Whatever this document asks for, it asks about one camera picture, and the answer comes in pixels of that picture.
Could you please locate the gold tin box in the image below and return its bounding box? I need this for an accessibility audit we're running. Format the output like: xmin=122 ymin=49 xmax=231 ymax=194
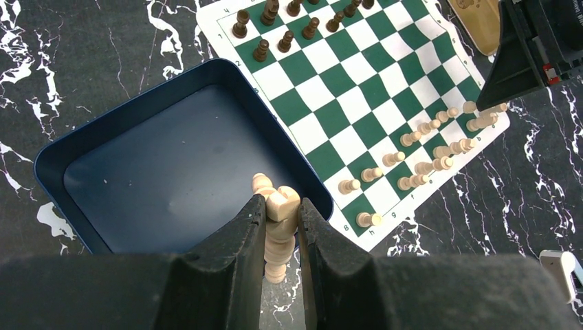
xmin=448 ymin=0 xmax=501 ymax=56

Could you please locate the light wooden king piece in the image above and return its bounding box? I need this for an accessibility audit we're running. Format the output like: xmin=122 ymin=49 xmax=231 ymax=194
xmin=415 ymin=157 xmax=454 ymax=175

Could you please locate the small white blue stapler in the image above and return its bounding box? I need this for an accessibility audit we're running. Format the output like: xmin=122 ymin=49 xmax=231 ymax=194
xmin=539 ymin=250 xmax=582 ymax=304

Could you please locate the dark wooden pawn piece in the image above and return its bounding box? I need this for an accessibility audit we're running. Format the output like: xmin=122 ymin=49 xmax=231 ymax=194
xmin=252 ymin=39 xmax=270 ymax=63
xmin=277 ymin=30 xmax=294 ymax=53
xmin=343 ymin=0 xmax=362 ymax=18
xmin=326 ymin=11 xmax=344 ymax=32
xmin=302 ymin=17 xmax=320 ymax=40
xmin=361 ymin=0 xmax=375 ymax=10

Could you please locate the light wooden chess piece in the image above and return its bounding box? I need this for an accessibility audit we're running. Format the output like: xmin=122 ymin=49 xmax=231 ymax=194
xmin=382 ymin=151 xmax=406 ymax=167
xmin=462 ymin=100 xmax=477 ymax=113
xmin=466 ymin=113 xmax=498 ymax=132
xmin=252 ymin=173 xmax=300 ymax=284
xmin=397 ymin=175 xmax=430 ymax=191
xmin=432 ymin=138 xmax=476 ymax=159

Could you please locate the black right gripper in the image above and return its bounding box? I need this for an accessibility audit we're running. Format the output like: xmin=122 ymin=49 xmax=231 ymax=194
xmin=476 ymin=0 xmax=582 ymax=110

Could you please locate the light wooden pawn piece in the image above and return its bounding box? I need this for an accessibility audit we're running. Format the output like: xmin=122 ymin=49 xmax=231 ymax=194
xmin=417 ymin=119 xmax=441 ymax=135
xmin=360 ymin=167 xmax=383 ymax=182
xmin=435 ymin=107 xmax=459 ymax=123
xmin=338 ymin=179 xmax=361 ymax=195
xmin=399 ymin=131 xmax=422 ymax=147

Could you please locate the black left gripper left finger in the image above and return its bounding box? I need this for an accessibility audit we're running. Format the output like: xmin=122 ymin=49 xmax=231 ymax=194
xmin=1 ymin=195 xmax=266 ymax=329

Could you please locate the green white chess board mat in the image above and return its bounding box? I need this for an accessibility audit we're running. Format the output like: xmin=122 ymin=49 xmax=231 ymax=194
xmin=197 ymin=1 xmax=509 ymax=250

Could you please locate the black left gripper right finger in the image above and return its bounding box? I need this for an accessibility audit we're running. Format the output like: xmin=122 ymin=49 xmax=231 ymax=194
xmin=298 ymin=199 xmax=579 ymax=329

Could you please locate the dark blue tin box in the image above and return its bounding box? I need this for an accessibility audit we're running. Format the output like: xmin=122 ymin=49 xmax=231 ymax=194
xmin=34 ymin=58 xmax=333 ymax=254

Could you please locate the dark wooden chess piece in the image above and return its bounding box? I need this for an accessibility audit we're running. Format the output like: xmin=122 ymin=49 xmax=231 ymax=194
xmin=260 ymin=0 xmax=279 ymax=26
xmin=286 ymin=0 xmax=303 ymax=17
xmin=232 ymin=10 xmax=250 ymax=39

